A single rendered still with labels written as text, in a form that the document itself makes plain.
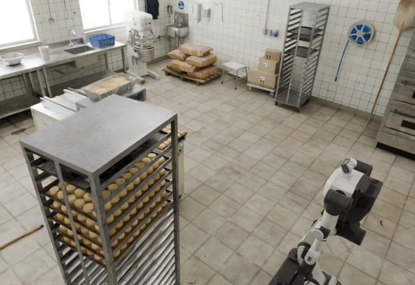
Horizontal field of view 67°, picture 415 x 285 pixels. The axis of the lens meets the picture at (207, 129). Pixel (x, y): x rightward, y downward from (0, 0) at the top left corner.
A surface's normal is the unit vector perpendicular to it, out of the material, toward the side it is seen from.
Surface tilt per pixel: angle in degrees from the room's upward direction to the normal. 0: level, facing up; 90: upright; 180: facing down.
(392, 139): 90
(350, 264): 0
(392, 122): 91
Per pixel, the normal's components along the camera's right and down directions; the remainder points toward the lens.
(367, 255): 0.04, -0.86
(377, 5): -0.62, 0.38
